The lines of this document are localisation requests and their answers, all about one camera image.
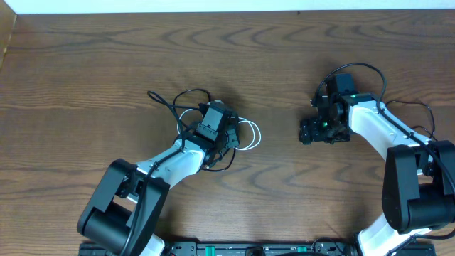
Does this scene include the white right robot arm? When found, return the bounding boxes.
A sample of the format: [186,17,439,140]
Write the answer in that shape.
[299,73,454,255]

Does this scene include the cardboard side panel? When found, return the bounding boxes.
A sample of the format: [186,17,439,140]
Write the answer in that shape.
[0,0,17,65]

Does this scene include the white usb cable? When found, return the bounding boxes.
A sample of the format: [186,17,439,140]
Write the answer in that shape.
[176,107,262,151]

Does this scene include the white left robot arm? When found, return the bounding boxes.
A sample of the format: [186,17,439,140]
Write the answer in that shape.
[77,100,239,255]

